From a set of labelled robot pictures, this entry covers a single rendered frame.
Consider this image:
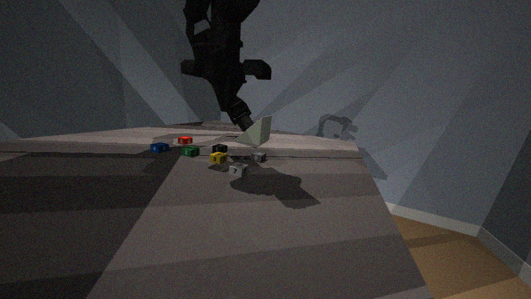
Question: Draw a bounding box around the green block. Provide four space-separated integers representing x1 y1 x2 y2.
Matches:
182 146 200 157

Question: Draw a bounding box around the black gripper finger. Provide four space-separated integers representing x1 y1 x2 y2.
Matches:
202 75 224 111
221 76 246 112

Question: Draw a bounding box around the red block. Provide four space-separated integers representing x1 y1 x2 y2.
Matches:
177 136 193 144

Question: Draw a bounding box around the blue block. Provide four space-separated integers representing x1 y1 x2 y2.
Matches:
150 143 169 153

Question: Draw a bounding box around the yellow block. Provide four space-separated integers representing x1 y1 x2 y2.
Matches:
210 152 227 164

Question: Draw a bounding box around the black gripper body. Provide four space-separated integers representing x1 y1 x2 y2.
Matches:
181 25 272 80

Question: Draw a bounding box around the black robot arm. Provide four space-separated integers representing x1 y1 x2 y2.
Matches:
182 0 260 132

